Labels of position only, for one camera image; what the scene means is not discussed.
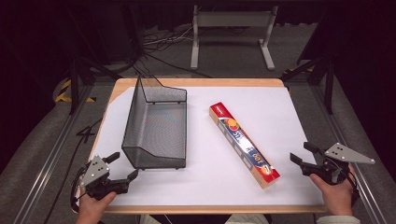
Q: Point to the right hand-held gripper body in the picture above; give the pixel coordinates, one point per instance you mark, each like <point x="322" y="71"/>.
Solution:
<point x="336" y="163"/>

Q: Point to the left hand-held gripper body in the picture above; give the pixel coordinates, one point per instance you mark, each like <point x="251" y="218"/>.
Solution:
<point x="97" y="179"/>

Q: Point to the long red cling film box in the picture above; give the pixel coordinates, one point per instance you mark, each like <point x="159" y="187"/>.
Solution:
<point x="243" y="144"/>

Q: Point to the person's left hand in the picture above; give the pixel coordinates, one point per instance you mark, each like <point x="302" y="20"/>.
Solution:
<point x="92" y="207"/>

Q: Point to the person's right hand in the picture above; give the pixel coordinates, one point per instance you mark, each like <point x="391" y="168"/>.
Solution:
<point x="333" y="195"/>

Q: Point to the black tripod stand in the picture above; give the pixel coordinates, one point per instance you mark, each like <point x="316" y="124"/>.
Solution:
<point x="320" y="70"/>
<point x="81" y="67"/>

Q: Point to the white table board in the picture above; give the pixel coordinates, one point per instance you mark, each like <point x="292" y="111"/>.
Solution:
<point x="205" y="146"/>

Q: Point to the yellow black hazard tape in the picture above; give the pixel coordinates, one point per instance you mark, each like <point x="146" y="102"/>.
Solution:
<point x="66" y="92"/>

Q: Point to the grey metal stand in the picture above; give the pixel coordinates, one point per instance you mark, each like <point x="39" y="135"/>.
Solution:
<point x="233" y="34"/>

